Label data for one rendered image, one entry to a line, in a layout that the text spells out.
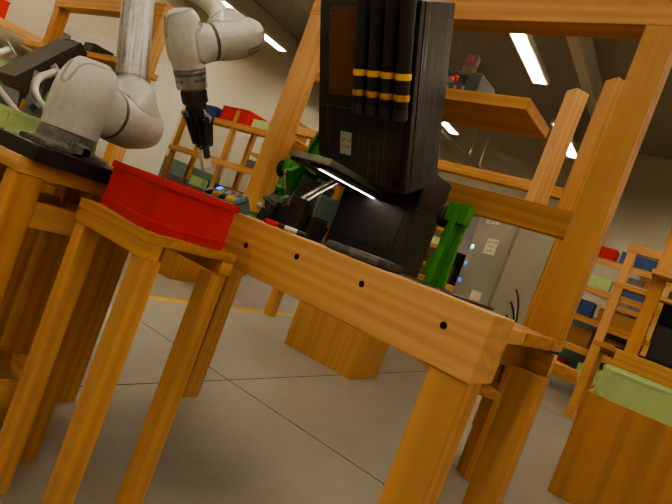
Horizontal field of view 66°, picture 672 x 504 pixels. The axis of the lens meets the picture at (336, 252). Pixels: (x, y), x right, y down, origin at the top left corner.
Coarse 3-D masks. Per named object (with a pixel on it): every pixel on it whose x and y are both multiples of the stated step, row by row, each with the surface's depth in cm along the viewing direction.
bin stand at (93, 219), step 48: (96, 240) 134; (144, 240) 114; (144, 288) 116; (48, 336) 132; (192, 336) 131; (96, 384) 115; (0, 432) 134; (96, 432) 118; (144, 432) 133; (0, 480) 134; (144, 480) 133
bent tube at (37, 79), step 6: (54, 66) 214; (42, 72) 210; (48, 72) 212; (54, 72) 214; (36, 78) 208; (42, 78) 210; (30, 84) 207; (36, 84) 208; (30, 90) 207; (36, 90) 207; (36, 96) 207; (42, 102) 209; (42, 108) 209
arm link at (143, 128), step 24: (144, 0) 166; (120, 24) 165; (144, 24) 166; (120, 48) 164; (144, 48) 166; (120, 72) 163; (144, 72) 166; (144, 96) 163; (144, 120) 162; (120, 144) 163; (144, 144) 168
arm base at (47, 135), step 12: (24, 132) 145; (36, 132) 142; (48, 132) 140; (60, 132) 141; (48, 144) 136; (60, 144) 140; (72, 144) 142; (84, 144) 144; (96, 144) 150; (84, 156) 144; (96, 156) 149
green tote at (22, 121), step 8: (0, 104) 177; (0, 112) 178; (8, 112) 180; (16, 112) 181; (0, 120) 179; (8, 120) 180; (16, 120) 182; (24, 120) 184; (32, 120) 185; (8, 128) 181; (16, 128) 183; (24, 128) 185; (32, 128) 187
